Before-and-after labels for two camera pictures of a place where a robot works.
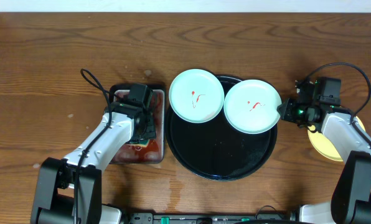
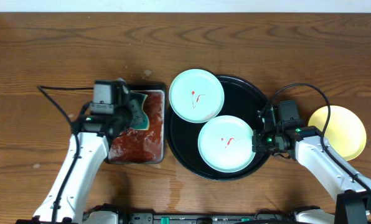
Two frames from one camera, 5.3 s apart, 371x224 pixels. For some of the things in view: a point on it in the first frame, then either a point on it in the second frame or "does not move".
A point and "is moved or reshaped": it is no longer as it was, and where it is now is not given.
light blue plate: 196,96 does not move
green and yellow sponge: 142,142 is moved or reshaped
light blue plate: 251,106 → 225,144
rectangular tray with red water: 142,152 does not move
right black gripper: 286,113 → 258,145
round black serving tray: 215,150 does not move
